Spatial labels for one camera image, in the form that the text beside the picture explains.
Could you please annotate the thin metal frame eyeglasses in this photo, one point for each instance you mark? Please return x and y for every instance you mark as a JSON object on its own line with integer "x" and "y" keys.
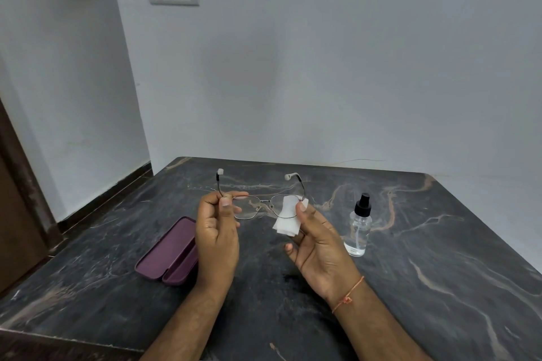
{"x": 220, "y": 171}

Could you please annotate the person's left hand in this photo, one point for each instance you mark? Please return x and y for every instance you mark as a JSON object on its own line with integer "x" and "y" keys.
{"x": 216, "y": 246}

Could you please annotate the person's right hand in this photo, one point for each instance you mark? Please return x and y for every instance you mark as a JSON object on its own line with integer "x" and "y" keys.
{"x": 324, "y": 257}

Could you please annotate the person's left thumb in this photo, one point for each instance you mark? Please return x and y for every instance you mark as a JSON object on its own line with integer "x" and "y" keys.
{"x": 229, "y": 212}

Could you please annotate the brown wooden door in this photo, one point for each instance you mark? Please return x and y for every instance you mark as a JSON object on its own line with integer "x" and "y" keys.
{"x": 17, "y": 225}

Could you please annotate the white cleaning tissue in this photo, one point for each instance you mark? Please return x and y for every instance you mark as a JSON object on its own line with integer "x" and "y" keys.
{"x": 286, "y": 222}

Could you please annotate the purple eyeglasses case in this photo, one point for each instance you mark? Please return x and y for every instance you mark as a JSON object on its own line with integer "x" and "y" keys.
{"x": 169, "y": 253}

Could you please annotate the person's right thumb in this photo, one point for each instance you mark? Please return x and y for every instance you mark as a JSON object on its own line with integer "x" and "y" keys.
{"x": 307, "y": 214}

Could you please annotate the person's right forearm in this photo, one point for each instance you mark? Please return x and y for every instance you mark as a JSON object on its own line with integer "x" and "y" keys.
{"x": 381, "y": 331}

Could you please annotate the clear spray bottle black cap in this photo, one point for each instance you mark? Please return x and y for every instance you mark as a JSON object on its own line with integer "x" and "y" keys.
{"x": 359, "y": 230}

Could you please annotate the person's left forearm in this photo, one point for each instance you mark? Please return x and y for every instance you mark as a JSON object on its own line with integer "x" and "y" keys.
{"x": 186, "y": 327}

